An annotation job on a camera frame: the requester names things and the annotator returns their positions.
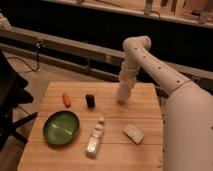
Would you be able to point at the orange carrot toy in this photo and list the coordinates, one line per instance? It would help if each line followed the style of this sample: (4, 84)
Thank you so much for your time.
(66, 100)

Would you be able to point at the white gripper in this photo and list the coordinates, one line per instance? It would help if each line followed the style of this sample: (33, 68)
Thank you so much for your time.
(127, 78)

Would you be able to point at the black office chair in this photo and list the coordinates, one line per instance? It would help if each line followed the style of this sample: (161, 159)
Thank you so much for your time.
(12, 93)

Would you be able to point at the green bowl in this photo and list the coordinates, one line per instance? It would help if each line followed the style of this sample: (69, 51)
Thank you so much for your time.
(61, 128)

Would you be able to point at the black eraser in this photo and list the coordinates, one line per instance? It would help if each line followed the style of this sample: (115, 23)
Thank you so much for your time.
(90, 100)

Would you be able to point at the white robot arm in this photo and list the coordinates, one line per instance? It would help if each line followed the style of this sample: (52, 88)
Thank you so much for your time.
(188, 118)

